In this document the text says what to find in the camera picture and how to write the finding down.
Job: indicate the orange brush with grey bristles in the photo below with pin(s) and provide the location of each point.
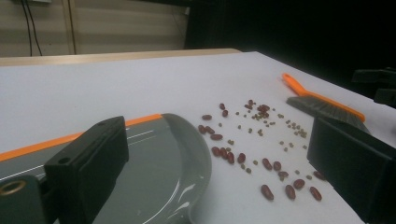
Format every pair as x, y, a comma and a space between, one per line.
314, 104

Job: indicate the grey dustpan with orange edge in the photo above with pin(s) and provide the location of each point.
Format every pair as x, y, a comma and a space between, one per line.
149, 161

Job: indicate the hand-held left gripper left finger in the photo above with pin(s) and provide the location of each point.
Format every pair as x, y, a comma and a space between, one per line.
90, 161

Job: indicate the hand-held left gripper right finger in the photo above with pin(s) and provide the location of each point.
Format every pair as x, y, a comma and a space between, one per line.
355, 168

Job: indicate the wooden table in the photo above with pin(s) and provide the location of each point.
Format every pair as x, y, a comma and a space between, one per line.
93, 57

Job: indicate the red kidney beans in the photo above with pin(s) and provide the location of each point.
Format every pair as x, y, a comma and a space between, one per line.
267, 192

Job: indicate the dark blocky equipment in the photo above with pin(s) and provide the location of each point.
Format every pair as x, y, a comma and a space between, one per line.
378, 77

